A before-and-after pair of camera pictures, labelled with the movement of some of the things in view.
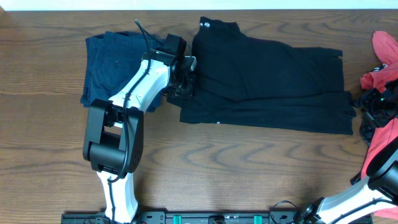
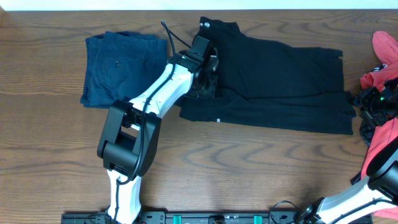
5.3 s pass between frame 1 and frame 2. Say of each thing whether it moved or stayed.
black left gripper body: moved
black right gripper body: stayed
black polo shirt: stayed
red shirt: stayed
